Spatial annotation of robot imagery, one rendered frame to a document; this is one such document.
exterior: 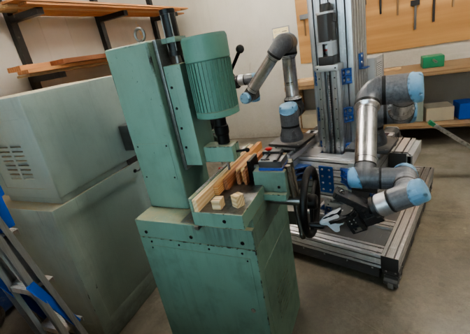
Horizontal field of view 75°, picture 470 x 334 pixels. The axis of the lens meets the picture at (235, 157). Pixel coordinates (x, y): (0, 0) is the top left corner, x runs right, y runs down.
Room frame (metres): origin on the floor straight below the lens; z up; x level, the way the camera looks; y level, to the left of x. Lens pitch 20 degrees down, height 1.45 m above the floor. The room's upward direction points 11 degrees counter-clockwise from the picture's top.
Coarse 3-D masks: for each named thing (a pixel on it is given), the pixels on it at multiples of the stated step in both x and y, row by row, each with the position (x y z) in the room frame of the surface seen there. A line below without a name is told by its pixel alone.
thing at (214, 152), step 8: (208, 144) 1.29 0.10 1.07; (216, 144) 1.26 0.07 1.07; (232, 144) 1.22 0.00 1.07; (208, 152) 1.25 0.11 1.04; (216, 152) 1.23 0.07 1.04; (224, 152) 1.22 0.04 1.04; (232, 152) 1.20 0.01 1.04; (208, 160) 1.25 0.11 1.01; (216, 160) 1.24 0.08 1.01; (224, 160) 1.22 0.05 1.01; (232, 160) 1.20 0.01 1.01
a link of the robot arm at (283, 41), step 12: (276, 36) 1.94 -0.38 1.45; (288, 36) 1.92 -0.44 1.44; (276, 48) 1.88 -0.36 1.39; (288, 48) 1.90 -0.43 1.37; (264, 60) 1.94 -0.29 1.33; (276, 60) 1.91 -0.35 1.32; (264, 72) 1.94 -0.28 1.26; (252, 84) 1.97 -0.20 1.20; (240, 96) 2.00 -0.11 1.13; (252, 96) 2.00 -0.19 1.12
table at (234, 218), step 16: (224, 192) 1.14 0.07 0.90; (240, 192) 1.11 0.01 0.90; (256, 192) 1.08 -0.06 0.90; (272, 192) 1.12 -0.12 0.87; (288, 192) 1.11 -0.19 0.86; (208, 208) 1.03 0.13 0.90; (224, 208) 1.00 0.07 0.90; (240, 208) 0.98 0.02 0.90; (256, 208) 1.04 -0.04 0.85; (208, 224) 1.00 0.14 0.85; (224, 224) 0.97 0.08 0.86; (240, 224) 0.94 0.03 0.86
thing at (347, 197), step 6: (336, 192) 0.90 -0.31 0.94; (342, 192) 0.90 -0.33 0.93; (348, 192) 0.91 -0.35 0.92; (336, 198) 0.90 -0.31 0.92; (342, 198) 0.89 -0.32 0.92; (348, 198) 0.88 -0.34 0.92; (354, 198) 0.89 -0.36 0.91; (360, 198) 0.89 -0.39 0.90; (348, 204) 0.88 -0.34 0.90; (354, 204) 0.88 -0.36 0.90; (360, 204) 0.87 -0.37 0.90; (366, 204) 0.88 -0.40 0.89; (360, 210) 0.87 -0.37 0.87
